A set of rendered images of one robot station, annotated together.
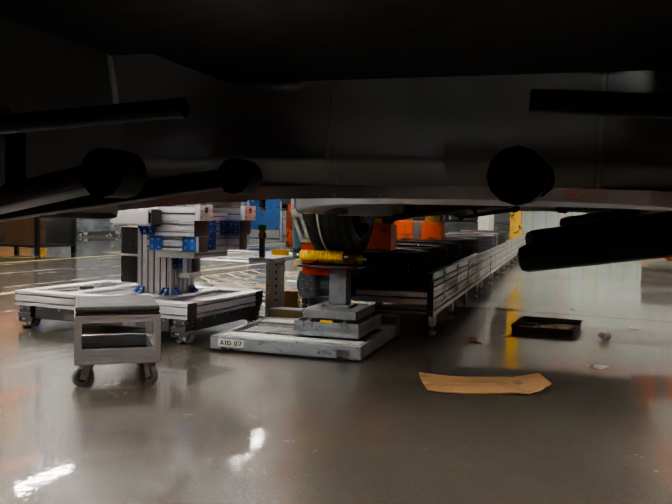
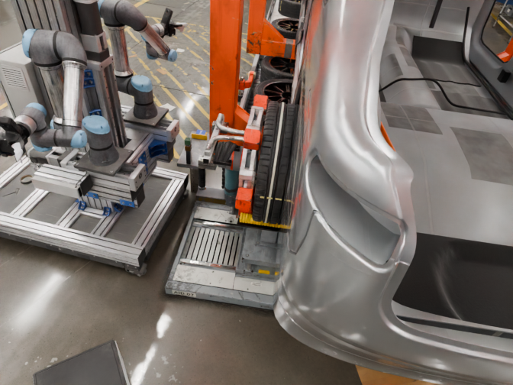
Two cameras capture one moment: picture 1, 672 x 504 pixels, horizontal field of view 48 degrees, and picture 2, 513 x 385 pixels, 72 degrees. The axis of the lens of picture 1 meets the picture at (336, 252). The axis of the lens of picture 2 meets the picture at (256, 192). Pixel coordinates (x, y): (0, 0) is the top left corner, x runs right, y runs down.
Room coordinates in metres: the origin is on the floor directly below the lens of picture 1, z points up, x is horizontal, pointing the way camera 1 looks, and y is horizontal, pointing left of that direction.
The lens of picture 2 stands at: (2.75, 0.50, 2.04)
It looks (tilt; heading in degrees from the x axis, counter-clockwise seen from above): 42 degrees down; 345
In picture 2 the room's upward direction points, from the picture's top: 7 degrees clockwise
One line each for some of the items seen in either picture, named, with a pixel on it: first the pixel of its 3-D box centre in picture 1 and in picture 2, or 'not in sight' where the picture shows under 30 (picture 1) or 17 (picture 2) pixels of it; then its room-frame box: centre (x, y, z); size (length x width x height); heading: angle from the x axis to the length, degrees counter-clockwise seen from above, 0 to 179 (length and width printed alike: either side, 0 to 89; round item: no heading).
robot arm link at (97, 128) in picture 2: not in sight; (96, 131); (4.38, 0.92, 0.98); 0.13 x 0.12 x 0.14; 81
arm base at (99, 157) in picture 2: not in sight; (102, 150); (4.38, 0.92, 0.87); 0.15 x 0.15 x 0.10
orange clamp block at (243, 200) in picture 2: not in sight; (243, 198); (3.96, 0.22, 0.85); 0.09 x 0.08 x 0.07; 163
